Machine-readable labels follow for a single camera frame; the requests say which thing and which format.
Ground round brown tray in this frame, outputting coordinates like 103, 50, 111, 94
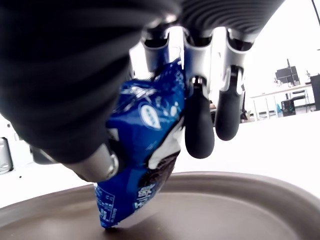
0, 171, 320, 240

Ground black computer tower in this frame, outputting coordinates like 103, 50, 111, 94
280, 99, 297, 118

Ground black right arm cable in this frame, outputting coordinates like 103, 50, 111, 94
310, 0, 320, 29

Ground black computer monitor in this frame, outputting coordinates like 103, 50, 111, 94
274, 58, 301, 86

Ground grey appliance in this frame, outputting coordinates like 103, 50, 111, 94
0, 136, 14, 175

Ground blue Oreo packet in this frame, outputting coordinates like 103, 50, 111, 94
93, 57, 188, 230

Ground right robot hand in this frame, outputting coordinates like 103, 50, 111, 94
0, 0, 287, 183

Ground white office desk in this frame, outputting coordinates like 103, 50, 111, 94
249, 83, 316, 121

